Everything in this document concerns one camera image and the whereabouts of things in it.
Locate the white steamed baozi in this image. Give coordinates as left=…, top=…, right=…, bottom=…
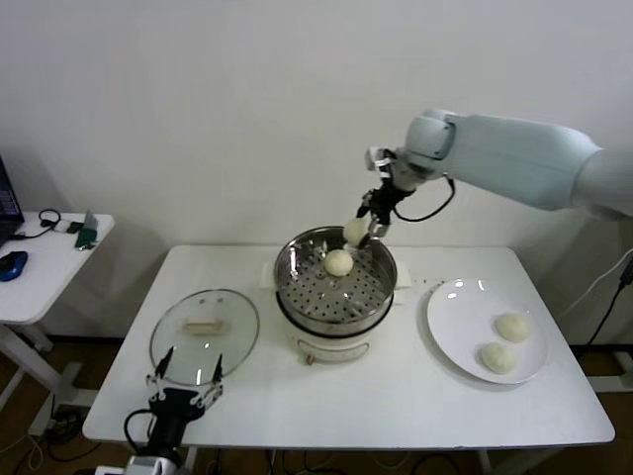
left=343, top=218, right=370, bottom=246
left=495, top=312, right=533, bottom=342
left=323, top=248, right=355, bottom=277
left=477, top=341, right=517, bottom=373

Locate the green circuit board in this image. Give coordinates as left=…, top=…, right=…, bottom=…
left=74, top=210, right=100, bottom=251

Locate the white round plate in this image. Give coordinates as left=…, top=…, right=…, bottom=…
left=425, top=277, right=550, bottom=386

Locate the blue computer mouse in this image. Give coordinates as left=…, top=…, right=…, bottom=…
left=0, top=250, right=30, bottom=283

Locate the white side table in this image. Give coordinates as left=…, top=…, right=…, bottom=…
left=0, top=212, right=116, bottom=436

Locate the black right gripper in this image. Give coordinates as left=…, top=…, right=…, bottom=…
left=355, top=177, right=414, bottom=248

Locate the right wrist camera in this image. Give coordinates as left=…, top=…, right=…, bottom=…
left=365, top=144, right=397, bottom=179

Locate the thin black looped cable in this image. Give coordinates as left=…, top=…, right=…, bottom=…
left=12, top=209, right=64, bottom=242

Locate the black wall cable with plug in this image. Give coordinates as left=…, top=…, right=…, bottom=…
left=587, top=259, right=633, bottom=346

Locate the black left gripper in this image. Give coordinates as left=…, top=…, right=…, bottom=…
left=145, top=345, right=226, bottom=459

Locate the black laptop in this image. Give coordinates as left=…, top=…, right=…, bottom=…
left=0, top=152, right=26, bottom=248

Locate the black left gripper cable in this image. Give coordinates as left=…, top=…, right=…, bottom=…
left=123, top=408, right=158, bottom=455

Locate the round glass pot lid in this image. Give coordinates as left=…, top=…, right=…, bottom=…
left=149, top=288, right=262, bottom=388

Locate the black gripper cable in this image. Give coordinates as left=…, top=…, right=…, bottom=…
left=123, top=408, right=158, bottom=455
left=393, top=172, right=457, bottom=223

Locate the white wall cable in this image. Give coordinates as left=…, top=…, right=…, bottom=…
left=563, top=246, right=633, bottom=321

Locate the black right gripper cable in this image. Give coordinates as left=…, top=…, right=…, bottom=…
left=393, top=172, right=457, bottom=223

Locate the stainless steel steamer basket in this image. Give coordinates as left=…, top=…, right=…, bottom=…
left=260, top=226, right=412, bottom=337

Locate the white desk foot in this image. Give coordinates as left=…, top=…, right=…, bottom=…
left=586, top=343, right=633, bottom=395

